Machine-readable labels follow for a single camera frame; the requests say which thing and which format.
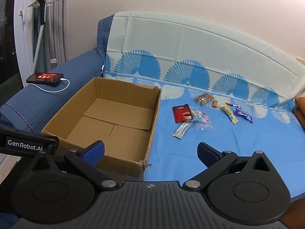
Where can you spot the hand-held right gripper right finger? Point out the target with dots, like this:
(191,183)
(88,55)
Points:
(206,156)

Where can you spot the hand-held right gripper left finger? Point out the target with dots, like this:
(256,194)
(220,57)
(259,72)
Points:
(94,152)

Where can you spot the clear candy packet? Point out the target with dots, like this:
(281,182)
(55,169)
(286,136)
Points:
(203,119)

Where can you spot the silver stick snack packet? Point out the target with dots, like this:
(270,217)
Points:
(181,130)

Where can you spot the brown cardboard box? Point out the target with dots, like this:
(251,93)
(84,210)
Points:
(119,114)

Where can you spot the yellow snack bar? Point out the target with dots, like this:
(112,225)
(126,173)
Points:
(230,114)

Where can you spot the red snack packet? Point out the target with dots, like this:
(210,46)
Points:
(182,113)

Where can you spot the clear bag of round nuts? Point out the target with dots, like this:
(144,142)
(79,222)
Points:
(202,99)

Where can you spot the small orange snack packet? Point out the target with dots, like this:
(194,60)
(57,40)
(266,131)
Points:
(215,104)

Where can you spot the purple candy packet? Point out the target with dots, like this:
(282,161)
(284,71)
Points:
(243,115)

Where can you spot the thin dark snack bar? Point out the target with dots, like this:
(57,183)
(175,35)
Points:
(233,105)

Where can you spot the black smartphone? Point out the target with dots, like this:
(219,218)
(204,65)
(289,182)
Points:
(45,78)

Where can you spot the white curtain clip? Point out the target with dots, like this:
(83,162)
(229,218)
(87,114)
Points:
(53,60)

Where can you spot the orange cushion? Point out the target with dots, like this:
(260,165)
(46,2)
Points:
(299,114)

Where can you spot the grey curtain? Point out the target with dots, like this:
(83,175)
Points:
(57,40)

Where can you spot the blue fan-print sheet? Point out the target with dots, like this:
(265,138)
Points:
(214,40)

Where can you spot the small cream object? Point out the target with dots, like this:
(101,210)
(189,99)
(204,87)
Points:
(301,60)

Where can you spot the white door frame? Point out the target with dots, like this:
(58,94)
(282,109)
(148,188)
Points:
(22,40)

